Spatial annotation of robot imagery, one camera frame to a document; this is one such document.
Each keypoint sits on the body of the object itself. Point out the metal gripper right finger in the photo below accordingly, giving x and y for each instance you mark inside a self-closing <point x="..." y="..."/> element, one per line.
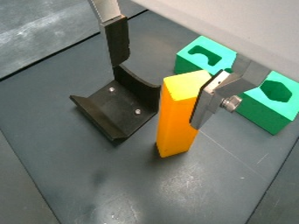
<point x="219" y="93"/>

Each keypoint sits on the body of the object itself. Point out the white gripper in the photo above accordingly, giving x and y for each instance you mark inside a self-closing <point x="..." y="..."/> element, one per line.
<point x="258" y="28"/>

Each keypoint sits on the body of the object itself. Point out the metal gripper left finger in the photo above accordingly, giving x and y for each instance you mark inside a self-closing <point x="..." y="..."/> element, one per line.
<point x="113" y="24"/>

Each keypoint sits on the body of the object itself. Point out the orange rectangular block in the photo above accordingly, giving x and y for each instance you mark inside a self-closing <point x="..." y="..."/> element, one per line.
<point x="179" y="93"/>

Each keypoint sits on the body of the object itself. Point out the green foam shape board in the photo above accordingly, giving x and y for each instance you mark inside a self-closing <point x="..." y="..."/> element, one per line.
<point x="271" y="104"/>

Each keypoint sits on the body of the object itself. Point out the black curved holder stand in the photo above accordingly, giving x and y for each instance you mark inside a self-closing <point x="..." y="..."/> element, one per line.
<point x="121" y="106"/>

